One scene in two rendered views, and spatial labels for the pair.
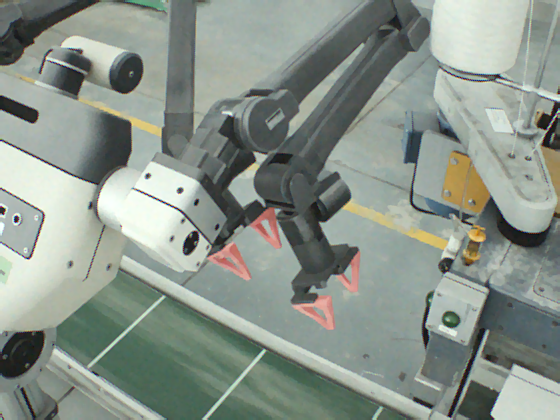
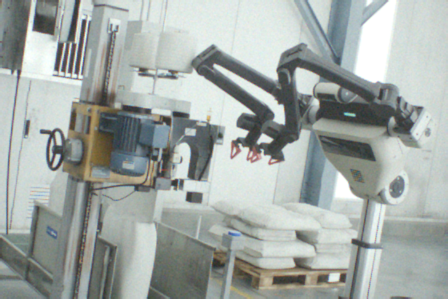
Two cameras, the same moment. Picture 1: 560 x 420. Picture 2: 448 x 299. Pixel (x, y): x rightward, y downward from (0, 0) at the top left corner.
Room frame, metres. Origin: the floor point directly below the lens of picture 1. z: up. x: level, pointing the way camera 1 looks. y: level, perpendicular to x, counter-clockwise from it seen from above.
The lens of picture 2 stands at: (3.57, 1.06, 1.39)
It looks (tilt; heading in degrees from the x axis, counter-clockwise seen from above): 3 degrees down; 204
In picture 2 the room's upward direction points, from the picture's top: 9 degrees clockwise
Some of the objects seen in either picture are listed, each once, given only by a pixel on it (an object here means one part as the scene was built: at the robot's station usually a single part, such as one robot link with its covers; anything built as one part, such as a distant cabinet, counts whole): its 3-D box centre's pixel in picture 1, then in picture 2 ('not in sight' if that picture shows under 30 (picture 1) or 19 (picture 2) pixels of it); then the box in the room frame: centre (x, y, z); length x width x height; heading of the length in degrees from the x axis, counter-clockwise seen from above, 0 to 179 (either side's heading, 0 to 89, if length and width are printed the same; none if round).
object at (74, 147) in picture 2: not in sight; (71, 150); (1.21, -0.66, 1.14); 0.11 x 0.06 x 0.11; 59
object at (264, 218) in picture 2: not in sight; (280, 219); (-2.05, -0.78, 0.56); 0.66 x 0.42 x 0.15; 149
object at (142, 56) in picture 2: not in sight; (146, 51); (0.92, -0.55, 1.61); 0.15 x 0.14 x 0.17; 59
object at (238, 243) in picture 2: not in sight; (233, 241); (0.64, -0.11, 0.81); 0.08 x 0.08 x 0.06; 59
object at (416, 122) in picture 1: (419, 142); (154, 138); (1.20, -0.29, 1.25); 0.10 x 0.08 x 0.12; 174
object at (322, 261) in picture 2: not in sight; (322, 259); (-2.58, -0.48, 0.20); 0.67 x 0.43 x 0.15; 149
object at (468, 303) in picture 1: (456, 309); (215, 134); (0.66, -0.27, 1.29); 0.08 x 0.05 x 0.09; 59
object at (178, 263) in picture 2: not in sight; (156, 259); (0.27, -0.69, 0.54); 1.05 x 0.02 x 0.41; 59
